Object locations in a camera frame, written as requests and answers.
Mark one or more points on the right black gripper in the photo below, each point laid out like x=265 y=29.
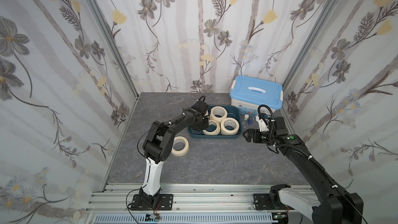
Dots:
x=254 y=135

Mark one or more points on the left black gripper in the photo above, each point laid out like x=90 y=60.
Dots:
x=205 y=126

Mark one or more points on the cream tape roll three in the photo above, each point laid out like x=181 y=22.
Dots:
x=213 y=128

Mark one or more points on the cream tape roll two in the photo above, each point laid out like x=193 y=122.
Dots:
x=218 y=114

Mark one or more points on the cream tape roll four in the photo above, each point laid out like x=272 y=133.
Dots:
x=229 y=126

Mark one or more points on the cream tape roll one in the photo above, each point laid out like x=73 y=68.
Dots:
x=180 y=146

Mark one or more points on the teal plastic storage tray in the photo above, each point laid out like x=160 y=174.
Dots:
x=233 y=112

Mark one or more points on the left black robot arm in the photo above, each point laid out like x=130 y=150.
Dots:
x=158 y=147

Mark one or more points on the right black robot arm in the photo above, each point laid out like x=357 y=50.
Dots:
x=333 y=205

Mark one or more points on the white box with blue lid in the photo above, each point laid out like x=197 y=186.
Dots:
x=248 y=93

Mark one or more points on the glass cylinder with blue base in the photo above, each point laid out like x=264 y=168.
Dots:
x=251 y=123

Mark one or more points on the glass flask with stopper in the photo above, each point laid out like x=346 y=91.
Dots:
x=245 y=122

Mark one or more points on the small circuit board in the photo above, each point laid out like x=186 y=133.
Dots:
x=152 y=217

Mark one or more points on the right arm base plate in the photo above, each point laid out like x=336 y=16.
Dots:
x=268 y=202

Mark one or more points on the aluminium rail frame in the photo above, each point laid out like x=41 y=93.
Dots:
x=193 y=204

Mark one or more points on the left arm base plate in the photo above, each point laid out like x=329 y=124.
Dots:
x=162 y=202

